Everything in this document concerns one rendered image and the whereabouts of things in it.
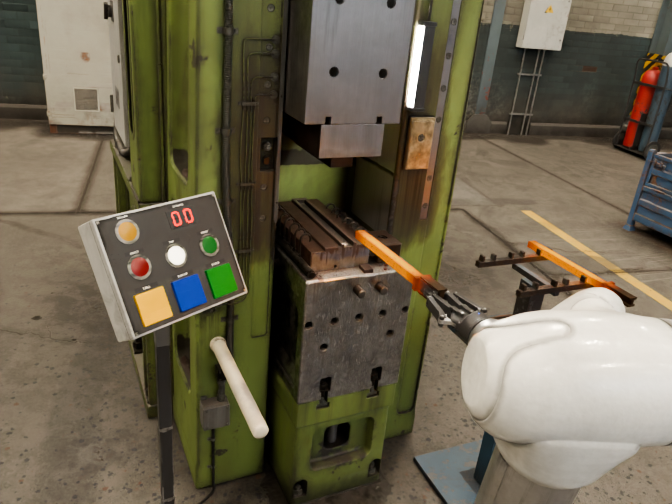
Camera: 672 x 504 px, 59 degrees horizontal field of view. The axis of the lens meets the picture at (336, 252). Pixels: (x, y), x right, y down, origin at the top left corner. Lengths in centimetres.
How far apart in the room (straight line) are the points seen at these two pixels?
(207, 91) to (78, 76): 542
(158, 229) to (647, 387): 113
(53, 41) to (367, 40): 561
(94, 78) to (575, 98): 650
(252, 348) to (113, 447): 80
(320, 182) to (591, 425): 177
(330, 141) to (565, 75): 786
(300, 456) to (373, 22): 141
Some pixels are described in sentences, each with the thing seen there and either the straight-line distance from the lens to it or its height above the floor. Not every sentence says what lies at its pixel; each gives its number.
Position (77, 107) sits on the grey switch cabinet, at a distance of 712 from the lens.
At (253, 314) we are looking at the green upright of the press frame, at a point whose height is 71.
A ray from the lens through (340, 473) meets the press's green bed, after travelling 230.
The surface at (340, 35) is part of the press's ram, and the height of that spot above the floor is 160.
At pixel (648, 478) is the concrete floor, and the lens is 288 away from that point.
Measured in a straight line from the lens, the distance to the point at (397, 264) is 155.
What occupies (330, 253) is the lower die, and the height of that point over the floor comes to 97.
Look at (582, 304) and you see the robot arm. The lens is 123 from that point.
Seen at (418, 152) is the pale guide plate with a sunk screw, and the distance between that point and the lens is 198.
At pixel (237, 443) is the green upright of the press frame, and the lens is 228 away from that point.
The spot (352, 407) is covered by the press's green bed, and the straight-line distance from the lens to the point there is 211.
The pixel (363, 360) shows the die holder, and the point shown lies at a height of 59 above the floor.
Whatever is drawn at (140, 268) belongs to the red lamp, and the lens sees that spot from 142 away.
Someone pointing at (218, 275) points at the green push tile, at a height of 102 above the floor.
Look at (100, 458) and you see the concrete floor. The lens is 255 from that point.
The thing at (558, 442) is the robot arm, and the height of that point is 133.
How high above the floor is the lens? 171
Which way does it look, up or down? 24 degrees down
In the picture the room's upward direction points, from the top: 6 degrees clockwise
